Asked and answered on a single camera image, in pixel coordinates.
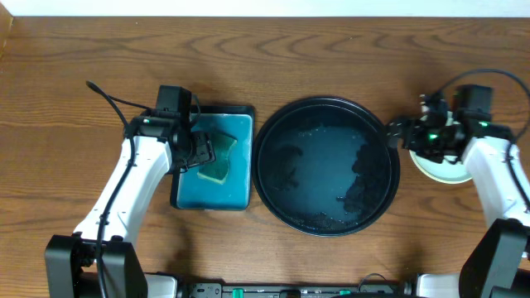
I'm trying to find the black rectangular tray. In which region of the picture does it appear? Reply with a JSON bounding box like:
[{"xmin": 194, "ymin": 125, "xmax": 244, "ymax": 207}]
[{"xmin": 169, "ymin": 103, "xmax": 257, "ymax": 211}]

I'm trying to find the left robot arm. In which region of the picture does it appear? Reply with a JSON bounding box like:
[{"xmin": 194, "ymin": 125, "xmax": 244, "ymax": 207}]
[{"xmin": 45, "ymin": 116, "xmax": 215, "ymax": 297}]

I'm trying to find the white water-filled basin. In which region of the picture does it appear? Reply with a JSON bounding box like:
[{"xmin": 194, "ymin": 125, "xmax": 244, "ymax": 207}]
[{"xmin": 176, "ymin": 113, "xmax": 253, "ymax": 209}]

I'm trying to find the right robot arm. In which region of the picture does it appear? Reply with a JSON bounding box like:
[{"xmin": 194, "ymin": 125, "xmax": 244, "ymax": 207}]
[{"xmin": 387, "ymin": 99, "xmax": 529, "ymax": 297}]

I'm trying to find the green yellow sponge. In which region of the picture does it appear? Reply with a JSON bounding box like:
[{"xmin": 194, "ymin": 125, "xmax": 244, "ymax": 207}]
[{"xmin": 197, "ymin": 132, "xmax": 238, "ymax": 185}]

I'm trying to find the black round tray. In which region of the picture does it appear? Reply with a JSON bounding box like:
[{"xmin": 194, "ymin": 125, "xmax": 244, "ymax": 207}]
[{"xmin": 252, "ymin": 96, "xmax": 400, "ymax": 237}]

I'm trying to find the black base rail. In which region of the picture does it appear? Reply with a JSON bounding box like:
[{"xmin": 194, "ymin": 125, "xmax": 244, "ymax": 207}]
[{"xmin": 176, "ymin": 273, "xmax": 417, "ymax": 298}]

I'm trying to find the light green plate with scribble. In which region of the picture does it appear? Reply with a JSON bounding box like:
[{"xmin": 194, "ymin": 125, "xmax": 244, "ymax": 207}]
[{"xmin": 408, "ymin": 111, "xmax": 475, "ymax": 185}]

